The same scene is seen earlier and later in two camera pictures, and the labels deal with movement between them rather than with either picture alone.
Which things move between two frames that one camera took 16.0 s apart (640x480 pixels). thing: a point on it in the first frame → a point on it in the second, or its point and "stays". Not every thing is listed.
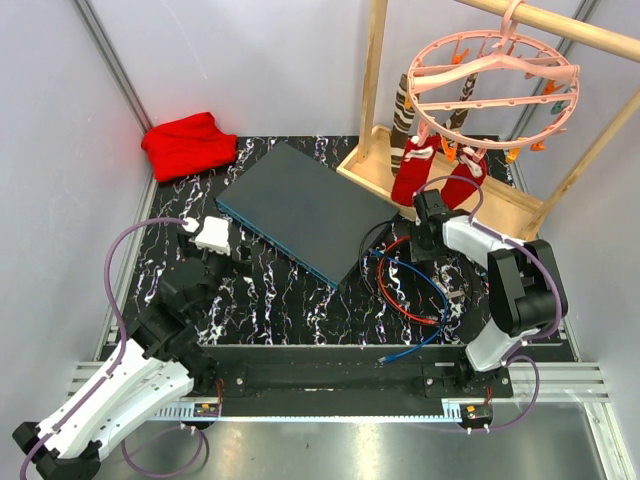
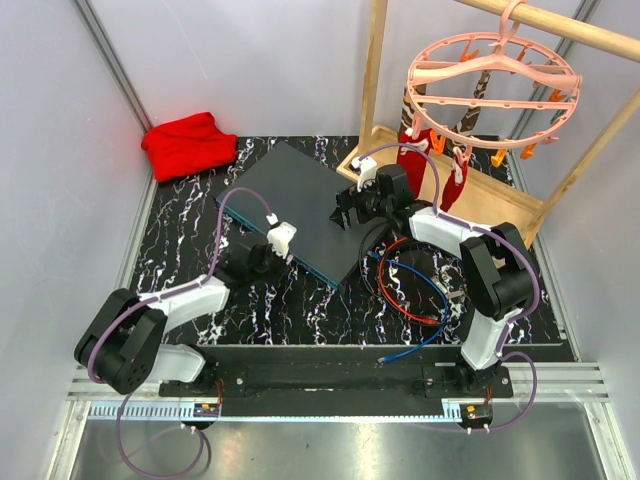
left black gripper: x=193 y=249 → x=280 y=261
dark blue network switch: x=318 y=217 stays
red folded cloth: x=188 y=145 stays
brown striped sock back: x=458 y=117 → x=465 y=124
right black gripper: x=418 y=253 → x=346 y=201
